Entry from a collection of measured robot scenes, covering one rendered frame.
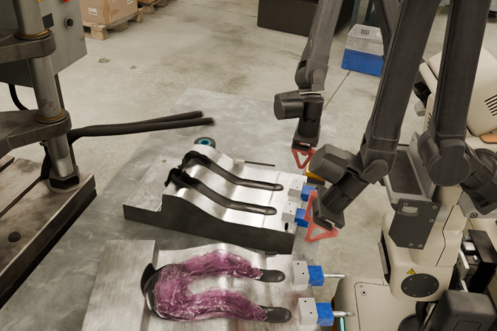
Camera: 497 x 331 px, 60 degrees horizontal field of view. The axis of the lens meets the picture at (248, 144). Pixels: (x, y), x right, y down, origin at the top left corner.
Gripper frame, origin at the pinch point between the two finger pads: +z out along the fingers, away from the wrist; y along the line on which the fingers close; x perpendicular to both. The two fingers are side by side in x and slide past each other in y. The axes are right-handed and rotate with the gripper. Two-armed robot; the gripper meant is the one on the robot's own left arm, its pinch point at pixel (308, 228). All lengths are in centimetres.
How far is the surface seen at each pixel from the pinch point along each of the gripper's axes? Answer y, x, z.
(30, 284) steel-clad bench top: 10, -51, 47
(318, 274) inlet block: 2.4, 9.3, 9.5
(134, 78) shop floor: -271, -78, 150
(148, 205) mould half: -16.7, -33.4, 31.5
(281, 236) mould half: -8.9, 0.7, 13.4
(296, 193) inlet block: -23.6, 2.8, 8.9
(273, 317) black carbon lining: 14.4, 0.7, 15.8
